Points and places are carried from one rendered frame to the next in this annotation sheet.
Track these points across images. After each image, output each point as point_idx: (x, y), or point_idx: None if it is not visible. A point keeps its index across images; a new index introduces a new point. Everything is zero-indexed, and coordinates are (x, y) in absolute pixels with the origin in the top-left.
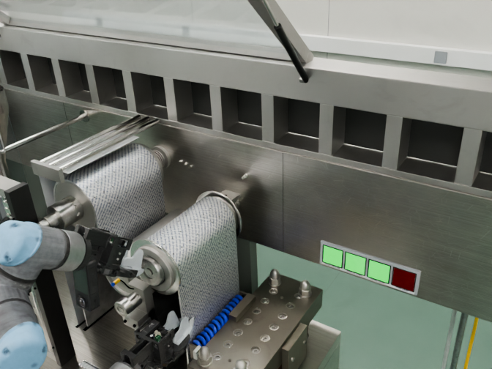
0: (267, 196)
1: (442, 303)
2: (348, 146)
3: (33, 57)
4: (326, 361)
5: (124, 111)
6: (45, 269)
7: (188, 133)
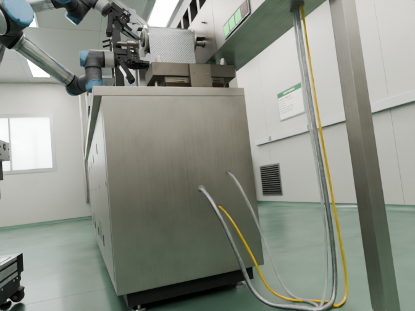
0: (210, 24)
1: (257, 5)
2: None
3: None
4: (225, 93)
5: None
6: (91, 4)
7: (192, 24)
